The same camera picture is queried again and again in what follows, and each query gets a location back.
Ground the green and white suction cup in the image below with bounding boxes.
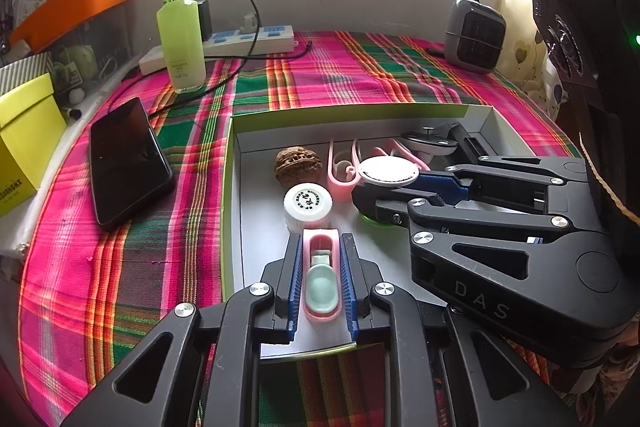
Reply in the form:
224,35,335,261
359,157,420,226

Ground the small grey heater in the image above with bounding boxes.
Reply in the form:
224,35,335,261
445,0,507,70

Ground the pink and mint clip holder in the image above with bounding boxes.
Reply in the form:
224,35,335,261
301,228,346,323

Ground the pink plastic loop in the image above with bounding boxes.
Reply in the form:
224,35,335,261
372,139,431,171

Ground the black battery charger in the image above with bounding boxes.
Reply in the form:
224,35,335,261
447,123,501,160

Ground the black smartphone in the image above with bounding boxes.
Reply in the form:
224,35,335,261
89,97,174,232

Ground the yellow cardboard box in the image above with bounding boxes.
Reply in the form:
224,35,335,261
0,73,68,218

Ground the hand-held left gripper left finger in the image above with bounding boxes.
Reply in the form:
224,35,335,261
75,231,307,427

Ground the green cardboard box tray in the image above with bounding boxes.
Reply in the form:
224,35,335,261
220,103,586,360

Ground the pink plastic clip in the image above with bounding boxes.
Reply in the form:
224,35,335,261
327,138,362,202

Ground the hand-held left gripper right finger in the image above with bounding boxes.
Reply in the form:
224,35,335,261
339,232,576,427

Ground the small white round jar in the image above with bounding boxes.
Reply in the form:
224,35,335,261
283,183,335,233

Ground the white power strip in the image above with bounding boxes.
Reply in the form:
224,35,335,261
139,24,295,75

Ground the brown walnut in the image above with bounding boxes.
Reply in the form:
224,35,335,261
274,147,323,188

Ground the black plug charger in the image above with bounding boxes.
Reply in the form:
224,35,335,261
192,0,214,42

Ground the orange plastic tray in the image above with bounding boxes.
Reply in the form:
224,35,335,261
9,0,132,55

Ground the striped white box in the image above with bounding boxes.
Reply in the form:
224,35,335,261
0,52,55,95

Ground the pink plaid tablecloth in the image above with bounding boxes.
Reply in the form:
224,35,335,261
17,29,586,427

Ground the white mushroom knob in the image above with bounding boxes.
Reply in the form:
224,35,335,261
400,126,458,162

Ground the green lotion bottle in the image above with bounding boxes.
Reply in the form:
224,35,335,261
156,0,206,94

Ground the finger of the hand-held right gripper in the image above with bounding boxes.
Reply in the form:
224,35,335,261
414,155,587,208
351,186,587,281

